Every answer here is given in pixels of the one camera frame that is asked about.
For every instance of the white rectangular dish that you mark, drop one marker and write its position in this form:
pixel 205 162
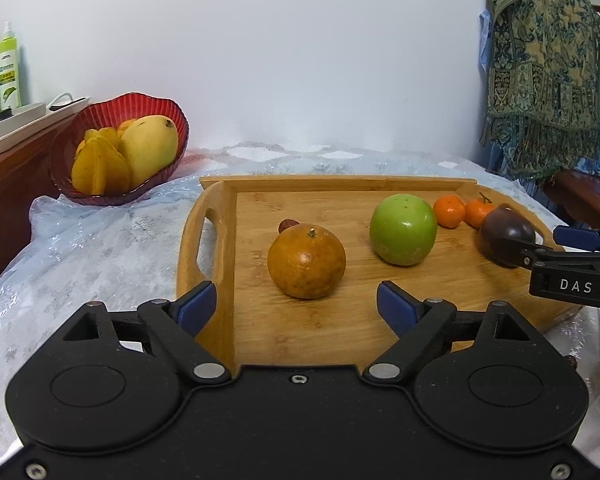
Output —
pixel 21 124

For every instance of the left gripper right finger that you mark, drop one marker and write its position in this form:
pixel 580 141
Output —
pixel 421 328

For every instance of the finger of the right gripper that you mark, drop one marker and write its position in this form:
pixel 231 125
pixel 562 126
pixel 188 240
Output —
pixel 585 239
pixel 530 254

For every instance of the green apple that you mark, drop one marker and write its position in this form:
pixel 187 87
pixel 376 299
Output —
pixel 403 229

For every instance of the stemmed small mandarin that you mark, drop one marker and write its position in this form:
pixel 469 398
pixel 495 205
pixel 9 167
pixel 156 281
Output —
pixel 477 209

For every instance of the green patterned fringed shawl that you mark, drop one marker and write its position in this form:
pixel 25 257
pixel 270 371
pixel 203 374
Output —
pixel 543 84

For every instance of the bamboo serving tray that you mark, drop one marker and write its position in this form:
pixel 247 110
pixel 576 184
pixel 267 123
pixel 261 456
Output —
pixel 254 323

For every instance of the yellow mango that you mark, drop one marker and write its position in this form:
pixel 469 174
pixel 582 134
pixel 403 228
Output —
pixel 148 145

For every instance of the green lotion bottle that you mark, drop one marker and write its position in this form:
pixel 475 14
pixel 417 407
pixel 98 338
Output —
pixel 9 70

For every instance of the red date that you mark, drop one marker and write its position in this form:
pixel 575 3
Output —
pixel 572 361
pixel 286 224

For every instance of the red glass fruit bowl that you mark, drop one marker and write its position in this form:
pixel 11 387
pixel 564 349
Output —
pixel 111 114

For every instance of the wooden bench right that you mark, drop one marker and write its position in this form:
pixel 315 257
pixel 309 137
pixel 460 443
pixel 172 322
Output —
pixel 577 197

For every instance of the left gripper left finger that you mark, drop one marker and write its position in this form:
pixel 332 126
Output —
pixel 172 327

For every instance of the snowflake sheer tablecloth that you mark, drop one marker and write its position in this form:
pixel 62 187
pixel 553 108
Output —
pixel 125 255

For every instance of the yellow starfruit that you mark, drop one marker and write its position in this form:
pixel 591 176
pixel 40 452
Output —
pixel 99 169

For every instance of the wooden side cabinet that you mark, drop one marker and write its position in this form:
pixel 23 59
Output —
pixel 24 175

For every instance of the large dull orange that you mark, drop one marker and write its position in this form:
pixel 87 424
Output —
pixel 306 261

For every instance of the dark purple plum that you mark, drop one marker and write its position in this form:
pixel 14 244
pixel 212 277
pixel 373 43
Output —
pixel 503 235

